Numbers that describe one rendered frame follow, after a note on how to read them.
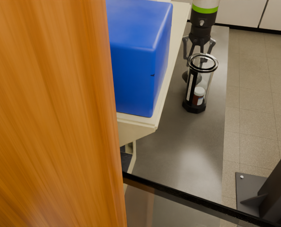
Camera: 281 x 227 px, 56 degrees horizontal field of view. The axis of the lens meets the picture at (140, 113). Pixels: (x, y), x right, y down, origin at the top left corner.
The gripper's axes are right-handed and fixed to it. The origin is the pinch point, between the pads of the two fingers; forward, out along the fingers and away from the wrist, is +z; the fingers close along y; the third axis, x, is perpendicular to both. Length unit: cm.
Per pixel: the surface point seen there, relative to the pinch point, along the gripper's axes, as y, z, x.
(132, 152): -13.9, 3.5, -46.7
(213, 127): 11.9, 10.7, -22.6
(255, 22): 59, 90, 236
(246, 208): 51, 103, -4
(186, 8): -2, -46, -47
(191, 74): 0.1, -7.7, -15.6
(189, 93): 0.3, 1.2, -15.8
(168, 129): -5.0, 10.6, -27.9
